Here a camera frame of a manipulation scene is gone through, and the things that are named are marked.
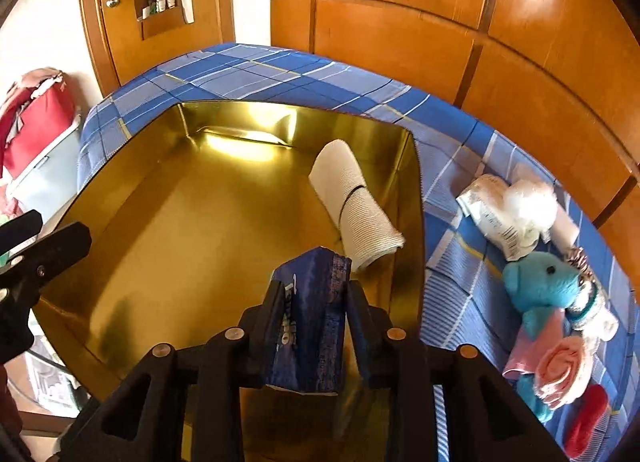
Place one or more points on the blue plaid bed cover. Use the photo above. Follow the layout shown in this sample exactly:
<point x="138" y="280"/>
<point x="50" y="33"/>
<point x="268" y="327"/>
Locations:
<point x="462" y="268"/>

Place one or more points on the clear plastic bag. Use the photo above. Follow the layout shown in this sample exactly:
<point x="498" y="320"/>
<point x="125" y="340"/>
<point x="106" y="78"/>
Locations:
<point x="533" y="207"/>

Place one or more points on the gold shallow box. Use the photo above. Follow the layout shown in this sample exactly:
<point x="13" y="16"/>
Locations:
<point x="188" y="221"/>

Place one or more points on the beige cloth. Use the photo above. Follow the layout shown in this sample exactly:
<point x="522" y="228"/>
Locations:
<point x="367" y="233"/>

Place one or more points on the white knitted socks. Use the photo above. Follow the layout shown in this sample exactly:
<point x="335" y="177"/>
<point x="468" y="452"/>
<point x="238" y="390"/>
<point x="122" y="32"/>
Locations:
<point x="589" y="316"/>

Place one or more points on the blue Tempo tissue pack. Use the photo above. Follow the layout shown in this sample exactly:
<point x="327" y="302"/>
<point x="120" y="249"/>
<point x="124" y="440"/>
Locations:
<point x="309" y="344"/>

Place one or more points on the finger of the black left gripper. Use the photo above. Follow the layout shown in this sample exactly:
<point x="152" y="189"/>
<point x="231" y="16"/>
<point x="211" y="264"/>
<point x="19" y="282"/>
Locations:
<point x="44" y="260"/>
<point x="18" y="230"/>

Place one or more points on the wooden door with shelves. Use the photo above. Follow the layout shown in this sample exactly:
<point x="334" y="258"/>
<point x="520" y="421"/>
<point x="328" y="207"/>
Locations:
<point x="129" y="39"/>

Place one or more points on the red bag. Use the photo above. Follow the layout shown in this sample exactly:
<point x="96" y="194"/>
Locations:
<point x="37" y="108"/>

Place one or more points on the red fluffy sponge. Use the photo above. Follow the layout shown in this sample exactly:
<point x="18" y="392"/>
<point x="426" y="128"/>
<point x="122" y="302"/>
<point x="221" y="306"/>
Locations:
<point x="580" y="431"/>

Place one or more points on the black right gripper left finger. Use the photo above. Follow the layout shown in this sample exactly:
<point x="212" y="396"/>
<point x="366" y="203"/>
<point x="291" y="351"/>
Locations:
<point x="143" y="418"/>

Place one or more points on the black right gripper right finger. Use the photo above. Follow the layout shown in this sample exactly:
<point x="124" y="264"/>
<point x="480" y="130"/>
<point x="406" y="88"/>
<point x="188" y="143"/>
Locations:
<point x="485" y="419"/>

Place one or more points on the white storage bin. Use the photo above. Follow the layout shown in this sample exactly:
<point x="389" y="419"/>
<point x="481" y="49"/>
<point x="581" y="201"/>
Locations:
<point x="48" y="182"/>

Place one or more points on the pink towel blue band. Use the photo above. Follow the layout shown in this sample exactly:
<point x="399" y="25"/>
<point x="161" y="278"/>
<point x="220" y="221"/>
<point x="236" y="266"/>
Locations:
<point x="564" y="372"/>

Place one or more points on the blue plush bear pink dress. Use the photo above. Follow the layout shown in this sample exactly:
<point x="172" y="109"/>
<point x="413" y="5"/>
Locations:
<point x="540" y="287"/>

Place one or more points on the brown patterned scrunchie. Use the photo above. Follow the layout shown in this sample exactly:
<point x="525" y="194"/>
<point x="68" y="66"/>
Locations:
<point x="578" y="258"/>

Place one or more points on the wooden wardrobe wall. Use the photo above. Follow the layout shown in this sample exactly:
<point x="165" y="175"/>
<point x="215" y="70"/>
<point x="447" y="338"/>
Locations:
<point x="560" y="78"/>

